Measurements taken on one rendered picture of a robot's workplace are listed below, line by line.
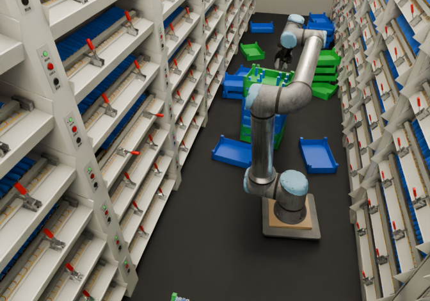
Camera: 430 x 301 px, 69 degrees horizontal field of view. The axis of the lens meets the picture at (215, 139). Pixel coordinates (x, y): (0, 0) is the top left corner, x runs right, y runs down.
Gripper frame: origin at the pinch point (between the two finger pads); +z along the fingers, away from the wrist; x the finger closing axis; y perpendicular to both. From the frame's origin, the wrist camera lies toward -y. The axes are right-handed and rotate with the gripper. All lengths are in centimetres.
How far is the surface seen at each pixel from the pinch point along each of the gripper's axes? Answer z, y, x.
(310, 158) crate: 53, 36, 31
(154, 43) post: -40, 36, -77
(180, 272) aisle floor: 47, 112, -64
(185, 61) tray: -4, 3, -61
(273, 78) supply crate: 16.1, -7.7, 1.8
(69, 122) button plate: -55, 97, -97
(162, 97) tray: -12, 43, -74
